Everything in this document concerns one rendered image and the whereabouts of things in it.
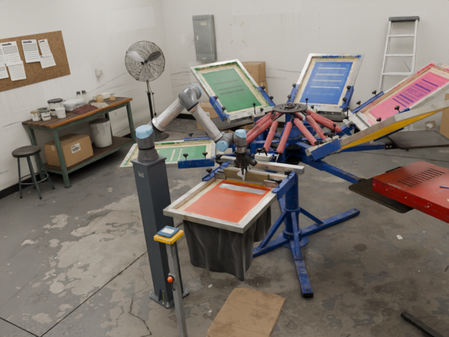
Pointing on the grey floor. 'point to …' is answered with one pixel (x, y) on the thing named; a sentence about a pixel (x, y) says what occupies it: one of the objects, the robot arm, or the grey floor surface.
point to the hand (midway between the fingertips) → (246, 177)
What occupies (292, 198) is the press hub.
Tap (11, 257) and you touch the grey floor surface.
